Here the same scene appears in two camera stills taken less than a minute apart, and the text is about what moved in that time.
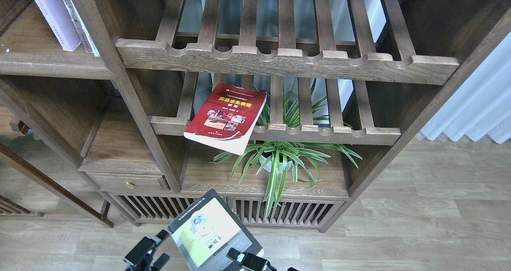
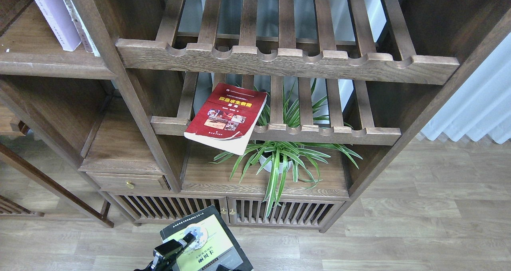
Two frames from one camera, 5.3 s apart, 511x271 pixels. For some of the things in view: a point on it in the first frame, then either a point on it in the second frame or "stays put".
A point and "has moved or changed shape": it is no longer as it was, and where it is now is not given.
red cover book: (226, 119) stays put
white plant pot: (263, 160) stays put
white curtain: (480, 107) stays put
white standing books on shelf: (85, 36) stays put
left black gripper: (141, 255) -> (164, 257)
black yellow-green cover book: (204, 234) has moved or changed shape
